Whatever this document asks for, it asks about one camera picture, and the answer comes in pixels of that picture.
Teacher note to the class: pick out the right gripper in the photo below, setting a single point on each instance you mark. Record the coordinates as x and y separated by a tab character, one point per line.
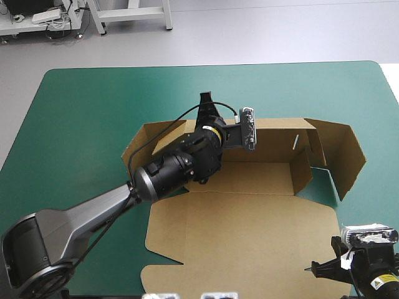
343	258

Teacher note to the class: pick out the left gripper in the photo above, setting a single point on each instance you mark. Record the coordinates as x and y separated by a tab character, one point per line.
208	115

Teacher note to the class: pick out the brown cardboard box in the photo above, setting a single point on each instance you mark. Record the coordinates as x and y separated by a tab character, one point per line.
249	230

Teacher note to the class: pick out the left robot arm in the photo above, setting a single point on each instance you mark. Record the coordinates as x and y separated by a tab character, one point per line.
93	208

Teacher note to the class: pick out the white flat device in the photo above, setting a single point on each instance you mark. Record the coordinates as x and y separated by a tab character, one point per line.
46	16

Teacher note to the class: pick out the white equipment cart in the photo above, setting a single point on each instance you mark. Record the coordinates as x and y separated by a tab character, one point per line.
37	26

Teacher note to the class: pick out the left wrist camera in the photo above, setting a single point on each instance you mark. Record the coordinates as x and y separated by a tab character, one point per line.
248	129

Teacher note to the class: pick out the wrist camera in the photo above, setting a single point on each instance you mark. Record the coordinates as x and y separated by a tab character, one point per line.
369	235
248	129

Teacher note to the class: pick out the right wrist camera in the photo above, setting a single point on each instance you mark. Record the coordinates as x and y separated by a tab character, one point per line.
369	235

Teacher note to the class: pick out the white metal frame stand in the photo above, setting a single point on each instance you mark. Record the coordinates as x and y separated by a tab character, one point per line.
134	14

